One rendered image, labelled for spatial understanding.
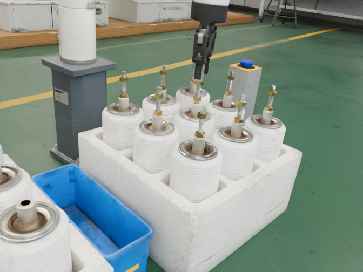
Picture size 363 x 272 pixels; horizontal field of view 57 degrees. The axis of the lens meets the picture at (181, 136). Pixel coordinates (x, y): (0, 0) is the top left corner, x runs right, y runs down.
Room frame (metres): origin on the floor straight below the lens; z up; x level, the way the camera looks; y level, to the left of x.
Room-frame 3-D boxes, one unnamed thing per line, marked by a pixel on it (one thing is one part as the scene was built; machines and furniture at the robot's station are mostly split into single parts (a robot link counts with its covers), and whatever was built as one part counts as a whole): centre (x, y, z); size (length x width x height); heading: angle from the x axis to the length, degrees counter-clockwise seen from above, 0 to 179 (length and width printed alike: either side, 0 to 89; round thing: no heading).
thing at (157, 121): (0.63, 0.05, 0.26); 0.02 x 0.02 x 0.03
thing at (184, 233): (0.72, -0.03, 0.09); 0.39 x 0.39 x 0.18; 47
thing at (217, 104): (0.81, -0.11, 0.25); 0.08 x 0.08 x 0.01
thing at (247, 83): (0.99, -0.17, 0.16); 0.07 x 0.07 x 0.31; 47
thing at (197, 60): (0.68, -0.02, 0.37); 0.03 x 0.01 x 0.05; 169
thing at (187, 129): (0.72, -0.03, 0.16); 0.10 x 0.10 x 0.18
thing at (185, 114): (0.72, -0.03, 0.25); 0.08 x 0.08 x 0.01
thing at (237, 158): (0.64, -0.11, 0.16); 0.10 x 0.10 x 0.18
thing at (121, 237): (0.53, 0.17, 0.06); 0.30 x 0.11 x 0.12; 47
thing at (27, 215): (0.32, 0.18, 0.26); 0.02 x 0.02 x 0.03
